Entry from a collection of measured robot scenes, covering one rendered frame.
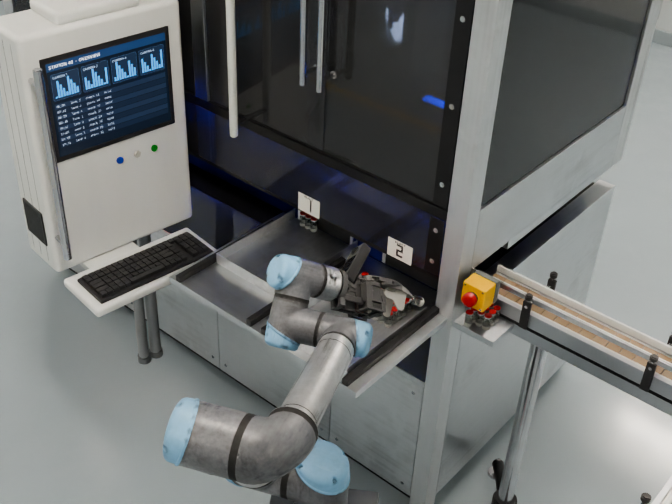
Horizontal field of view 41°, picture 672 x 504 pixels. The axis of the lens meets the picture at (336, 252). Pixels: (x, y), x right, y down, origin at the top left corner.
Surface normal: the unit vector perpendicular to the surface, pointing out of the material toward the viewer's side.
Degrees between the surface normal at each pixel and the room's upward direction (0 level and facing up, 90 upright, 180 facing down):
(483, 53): 90
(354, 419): 90
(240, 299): 0
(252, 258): 0
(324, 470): 7
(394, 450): 90
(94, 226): 90
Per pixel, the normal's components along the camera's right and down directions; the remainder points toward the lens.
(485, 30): -0.65, 0.42
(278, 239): 0.04, -0.81
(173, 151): 0.68, 0.45
